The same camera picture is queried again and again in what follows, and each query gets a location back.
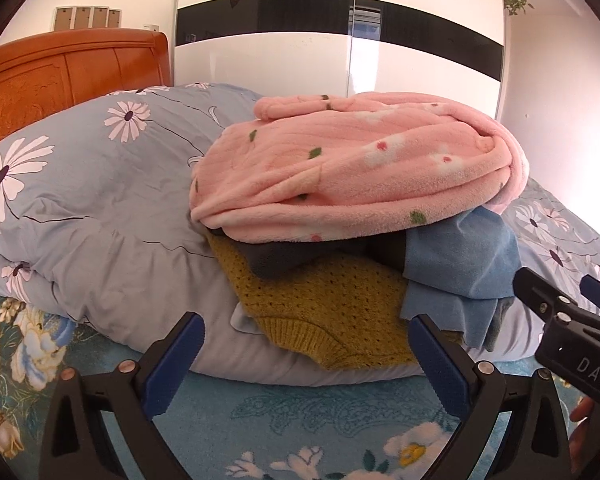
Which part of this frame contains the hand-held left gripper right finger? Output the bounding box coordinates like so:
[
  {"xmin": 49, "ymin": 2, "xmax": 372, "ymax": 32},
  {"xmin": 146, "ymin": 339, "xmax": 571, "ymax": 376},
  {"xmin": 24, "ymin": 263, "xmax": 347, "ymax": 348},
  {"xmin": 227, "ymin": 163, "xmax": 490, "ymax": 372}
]
[{"xmin": 407, "ymin": 313, "xmax": 573, "ymax": 480}]

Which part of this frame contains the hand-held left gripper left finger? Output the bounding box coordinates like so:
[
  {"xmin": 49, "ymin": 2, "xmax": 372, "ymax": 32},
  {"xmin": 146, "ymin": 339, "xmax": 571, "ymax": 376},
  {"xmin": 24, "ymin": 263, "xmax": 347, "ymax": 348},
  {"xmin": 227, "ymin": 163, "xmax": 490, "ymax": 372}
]
[{"xmin": 39, "ymin": 311, "xmax": 206, "ymax": 480}]

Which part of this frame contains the pink floral fleece garment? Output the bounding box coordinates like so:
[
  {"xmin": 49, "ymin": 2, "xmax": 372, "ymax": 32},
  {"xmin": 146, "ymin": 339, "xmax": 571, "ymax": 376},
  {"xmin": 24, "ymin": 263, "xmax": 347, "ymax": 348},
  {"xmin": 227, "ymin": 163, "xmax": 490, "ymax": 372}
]
[{"xmin": 190, "ymin": 91, "xmax": 531, "ymax": 247}]

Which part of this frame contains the person's right hand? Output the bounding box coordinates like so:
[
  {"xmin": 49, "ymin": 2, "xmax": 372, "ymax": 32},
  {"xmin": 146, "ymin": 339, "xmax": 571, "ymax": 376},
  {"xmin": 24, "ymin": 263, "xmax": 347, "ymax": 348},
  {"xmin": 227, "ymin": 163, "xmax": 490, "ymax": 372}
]
[{"xmin": 567, "ymin": 395, "xmax": 600, "ymax": 477}]

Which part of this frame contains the pale grey cloth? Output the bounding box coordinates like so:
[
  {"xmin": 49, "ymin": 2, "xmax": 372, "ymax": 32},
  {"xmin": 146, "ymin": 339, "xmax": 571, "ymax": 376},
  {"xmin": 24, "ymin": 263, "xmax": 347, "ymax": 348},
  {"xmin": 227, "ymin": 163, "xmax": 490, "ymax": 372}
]
[{"xmin": 229, "ymin": 304, "xmax": 263, "ymax": 335}]

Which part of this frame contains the blue garment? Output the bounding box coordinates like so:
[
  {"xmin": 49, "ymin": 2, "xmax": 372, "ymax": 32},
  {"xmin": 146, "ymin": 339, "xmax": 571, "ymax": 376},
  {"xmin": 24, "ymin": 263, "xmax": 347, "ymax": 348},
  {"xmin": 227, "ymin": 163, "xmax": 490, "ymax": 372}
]
[{"xmin": 400, "ymin": 207, "xmax": 523, "ymax": 351}]

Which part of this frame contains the teal floral blanket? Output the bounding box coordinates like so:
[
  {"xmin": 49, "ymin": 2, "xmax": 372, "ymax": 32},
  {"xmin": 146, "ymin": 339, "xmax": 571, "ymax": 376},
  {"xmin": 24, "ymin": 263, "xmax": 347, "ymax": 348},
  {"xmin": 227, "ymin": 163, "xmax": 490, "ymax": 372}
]
[{"xmin": 0, "ymin": 292, "xmax": 581, "ymax": 480}]

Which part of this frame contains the mustard yellow knit sweater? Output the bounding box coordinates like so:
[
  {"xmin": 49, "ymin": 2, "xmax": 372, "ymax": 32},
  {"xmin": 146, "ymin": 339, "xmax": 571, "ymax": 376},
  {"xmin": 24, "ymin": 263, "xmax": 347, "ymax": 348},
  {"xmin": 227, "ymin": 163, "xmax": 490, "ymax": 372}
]
[{"xmin": 205, "ymin": 227, "xmax": 462, "ymax": 372}]

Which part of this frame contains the dark grey garment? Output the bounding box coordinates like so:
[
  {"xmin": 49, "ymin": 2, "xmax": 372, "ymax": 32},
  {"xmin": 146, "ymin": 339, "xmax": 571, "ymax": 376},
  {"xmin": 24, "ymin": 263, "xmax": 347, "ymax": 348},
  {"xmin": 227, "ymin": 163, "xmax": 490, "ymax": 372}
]
[{"xmin": 207, "ymin": 227, "xmax": 411, "ymax": 279}]

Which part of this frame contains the grey daisy print duvet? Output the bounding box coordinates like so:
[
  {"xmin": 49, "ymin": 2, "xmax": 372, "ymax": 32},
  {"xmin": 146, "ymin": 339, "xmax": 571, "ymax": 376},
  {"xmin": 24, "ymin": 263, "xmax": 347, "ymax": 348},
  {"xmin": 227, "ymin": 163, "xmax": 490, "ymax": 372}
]
[{"xmin": 0, "ymin": 82, "xmax": 600, "ymax": 387}]

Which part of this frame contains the orange wooden headboard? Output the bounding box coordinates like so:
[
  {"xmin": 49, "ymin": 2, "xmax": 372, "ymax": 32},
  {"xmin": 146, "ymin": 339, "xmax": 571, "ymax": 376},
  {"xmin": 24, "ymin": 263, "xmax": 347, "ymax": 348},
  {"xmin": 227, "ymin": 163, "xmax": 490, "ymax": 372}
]
[{"xmin": 0, "ymin": 28, "xmax": 173, "ymax": 301}]

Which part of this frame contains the white wardrobe with black stripe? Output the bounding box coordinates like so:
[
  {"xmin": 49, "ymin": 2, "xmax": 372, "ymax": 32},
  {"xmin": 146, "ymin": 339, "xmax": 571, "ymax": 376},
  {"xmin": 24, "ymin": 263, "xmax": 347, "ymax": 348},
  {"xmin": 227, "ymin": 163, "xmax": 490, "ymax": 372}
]
[{"xmin": 172, "ymin": 0, "xmax": 512, "ymax": 126}]

